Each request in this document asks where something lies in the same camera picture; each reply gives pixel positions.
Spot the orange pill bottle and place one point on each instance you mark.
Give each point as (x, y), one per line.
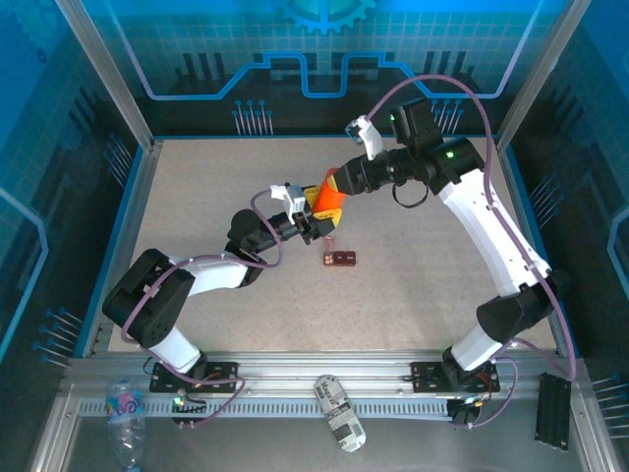
(330, 196)

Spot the dark red pill organizer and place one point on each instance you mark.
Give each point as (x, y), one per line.
(344, 259)

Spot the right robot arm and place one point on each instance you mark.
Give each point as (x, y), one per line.
(481, 221)

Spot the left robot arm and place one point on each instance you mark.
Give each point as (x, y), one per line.
(216, 273)

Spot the white oval printed tag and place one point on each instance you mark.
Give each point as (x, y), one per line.
(339, 413)

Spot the black left connector box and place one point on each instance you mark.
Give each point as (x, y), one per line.
(189, 418)

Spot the black connector box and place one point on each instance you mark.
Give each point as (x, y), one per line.
(464, 415)
(189, 418)

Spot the clear plastic water bottle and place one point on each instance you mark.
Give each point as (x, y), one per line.
(125, 408)

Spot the black right connector box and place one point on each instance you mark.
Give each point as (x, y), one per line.
(464, 415)

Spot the black ridged bar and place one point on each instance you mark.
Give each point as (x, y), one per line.
(553, 410)

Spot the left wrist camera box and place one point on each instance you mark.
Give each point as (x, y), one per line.
(295, 199)

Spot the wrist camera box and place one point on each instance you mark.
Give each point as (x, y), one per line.
(368, 137)
(295, 199)

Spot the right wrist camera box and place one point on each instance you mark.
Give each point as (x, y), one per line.
(368, 137)

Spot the aluminium side rail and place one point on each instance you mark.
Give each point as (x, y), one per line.
(132, 216)

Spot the aluminium mounting rail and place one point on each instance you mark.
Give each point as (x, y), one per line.
(319, 364)

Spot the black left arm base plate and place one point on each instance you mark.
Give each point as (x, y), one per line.
(221, 376)

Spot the aluminium frame post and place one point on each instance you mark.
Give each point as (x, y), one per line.
(108, 74)
(543, 74)

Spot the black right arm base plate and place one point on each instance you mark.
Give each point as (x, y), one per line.
(425, 376)

